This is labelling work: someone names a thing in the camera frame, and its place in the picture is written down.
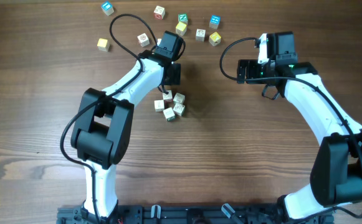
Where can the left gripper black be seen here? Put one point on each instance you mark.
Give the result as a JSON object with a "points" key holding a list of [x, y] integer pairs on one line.
{"points": [[176, 79]]}

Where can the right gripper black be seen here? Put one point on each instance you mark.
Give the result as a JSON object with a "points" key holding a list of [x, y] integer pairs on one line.
{"points": [[252, 65]]}

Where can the white block green edge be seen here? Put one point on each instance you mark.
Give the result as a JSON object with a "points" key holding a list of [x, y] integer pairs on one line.
{"points": [[179, 98], [179, 109]]}

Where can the red-framed picture block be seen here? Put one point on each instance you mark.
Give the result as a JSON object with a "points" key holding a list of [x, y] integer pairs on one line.
{"points": [[167, 96]]}

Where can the plain white block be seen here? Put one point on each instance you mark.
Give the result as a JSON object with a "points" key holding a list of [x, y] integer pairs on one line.
{"points": [[169, 114], [159, 105]]}

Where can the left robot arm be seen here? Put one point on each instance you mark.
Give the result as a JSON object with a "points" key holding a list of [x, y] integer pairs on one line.
{"points": [[101, 133]]}

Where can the yellow block centre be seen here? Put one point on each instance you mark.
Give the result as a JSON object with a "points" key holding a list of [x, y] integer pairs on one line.
{"points": [[181, 28]]}

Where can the yellow block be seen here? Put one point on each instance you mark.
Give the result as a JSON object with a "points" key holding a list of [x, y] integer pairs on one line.
{"points": [[181, 28], [215, 39], [103, 45]]}

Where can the white block red picture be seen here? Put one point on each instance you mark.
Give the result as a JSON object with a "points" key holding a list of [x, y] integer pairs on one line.
{"points": [[143, 39]]}

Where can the green letter N block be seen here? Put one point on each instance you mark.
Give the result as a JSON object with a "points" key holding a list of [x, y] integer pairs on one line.
{"points": [[183, 18]]}

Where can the red-edged block top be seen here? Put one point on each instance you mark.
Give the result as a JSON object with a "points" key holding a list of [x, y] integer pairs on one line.
{"points": [[159, 12]]}

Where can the yellow block right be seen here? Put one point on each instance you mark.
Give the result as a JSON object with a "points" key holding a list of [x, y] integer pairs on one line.
{"points": [[215, 39]]}

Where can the blue block top right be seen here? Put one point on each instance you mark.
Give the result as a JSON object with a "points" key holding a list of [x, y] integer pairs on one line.
{"points": [[214, 21]]}

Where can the yellow block left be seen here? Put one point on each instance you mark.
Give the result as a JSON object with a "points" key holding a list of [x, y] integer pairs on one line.
{"points": [[103, 45]]}

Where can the blue letter block far left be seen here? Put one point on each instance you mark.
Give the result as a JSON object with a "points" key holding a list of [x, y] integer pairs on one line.
{"points": [[107, 8]]}

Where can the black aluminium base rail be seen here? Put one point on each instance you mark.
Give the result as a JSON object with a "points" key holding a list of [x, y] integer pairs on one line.
{"points": [[256, 213]]}

